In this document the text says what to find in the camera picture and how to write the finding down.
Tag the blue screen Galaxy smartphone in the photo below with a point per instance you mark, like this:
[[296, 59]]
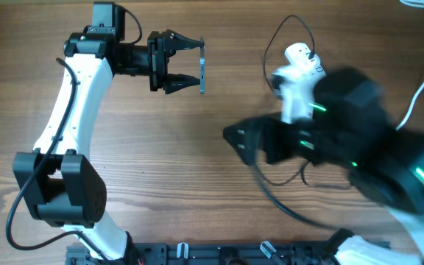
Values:
[[202, 66]]

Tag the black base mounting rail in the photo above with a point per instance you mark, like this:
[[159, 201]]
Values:
[[299, 252]]

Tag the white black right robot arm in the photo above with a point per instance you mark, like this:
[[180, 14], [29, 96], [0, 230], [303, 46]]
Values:
[[349, 128]]

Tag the white USB charger plug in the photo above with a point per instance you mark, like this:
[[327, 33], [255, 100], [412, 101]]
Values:
[[303, 58]]

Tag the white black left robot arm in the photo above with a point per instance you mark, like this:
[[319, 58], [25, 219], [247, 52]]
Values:
[[57, 182]]

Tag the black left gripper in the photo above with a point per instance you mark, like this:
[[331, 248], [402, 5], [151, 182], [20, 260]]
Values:
[[168, 42]]

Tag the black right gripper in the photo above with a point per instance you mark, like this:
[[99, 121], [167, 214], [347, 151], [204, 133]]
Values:
[[271, 126]]

